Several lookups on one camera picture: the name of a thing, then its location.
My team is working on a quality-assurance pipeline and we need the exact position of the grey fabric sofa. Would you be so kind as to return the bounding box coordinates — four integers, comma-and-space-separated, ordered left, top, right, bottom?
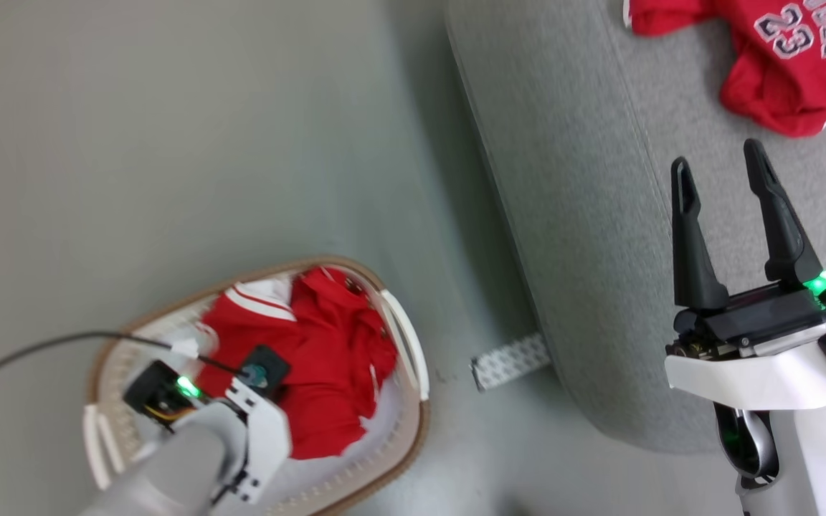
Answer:
445, 0, 826, 454

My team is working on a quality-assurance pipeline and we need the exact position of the perforated metal strip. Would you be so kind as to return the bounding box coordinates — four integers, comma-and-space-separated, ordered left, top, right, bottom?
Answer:
470, 333, 552, 392

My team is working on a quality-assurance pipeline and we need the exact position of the thin black cable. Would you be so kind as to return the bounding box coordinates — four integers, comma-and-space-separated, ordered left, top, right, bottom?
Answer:
0, 331, 250, 449

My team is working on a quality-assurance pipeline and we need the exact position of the plain red garment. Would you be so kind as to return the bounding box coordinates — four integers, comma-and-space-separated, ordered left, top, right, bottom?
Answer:
270, 267, 399, 461

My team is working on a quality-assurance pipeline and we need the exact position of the red jersey with number print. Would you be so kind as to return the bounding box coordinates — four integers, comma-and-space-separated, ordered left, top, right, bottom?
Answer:
622, 0, 826, 138

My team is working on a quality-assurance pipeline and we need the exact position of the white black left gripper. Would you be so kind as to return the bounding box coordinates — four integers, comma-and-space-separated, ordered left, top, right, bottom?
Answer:
124, 358, 293, 504

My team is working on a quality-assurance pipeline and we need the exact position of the white plastic laundry basket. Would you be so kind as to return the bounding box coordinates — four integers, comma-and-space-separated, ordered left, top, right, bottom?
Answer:
83, 256, 432, 516

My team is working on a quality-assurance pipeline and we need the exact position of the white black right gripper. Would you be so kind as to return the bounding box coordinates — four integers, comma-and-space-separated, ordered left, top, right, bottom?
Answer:
664, 138, 826, 411

